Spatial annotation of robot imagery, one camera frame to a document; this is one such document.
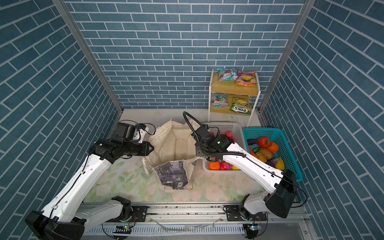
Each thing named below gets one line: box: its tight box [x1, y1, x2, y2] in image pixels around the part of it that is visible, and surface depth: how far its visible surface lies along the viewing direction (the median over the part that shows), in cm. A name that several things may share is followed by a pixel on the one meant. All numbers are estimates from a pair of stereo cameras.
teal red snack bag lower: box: [210, 92, 229, 108], surface depth 103 cm
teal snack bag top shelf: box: [217, 68, 238, 82], surface depth 91 cm
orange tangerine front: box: [209, 162, 221, 171], surface depth 87 cm
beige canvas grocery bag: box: [143, 119, 200, 190], surface depth 80 cm
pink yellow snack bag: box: [235, 70, 257, 87], surface depth 91 cm
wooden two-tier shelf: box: [207, 69, 261, 127], surface depth 98 cm
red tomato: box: [258, 136, 271, 148], surface depth 96 cm
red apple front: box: [220, 161, 231, 171], surface depth 86 cm
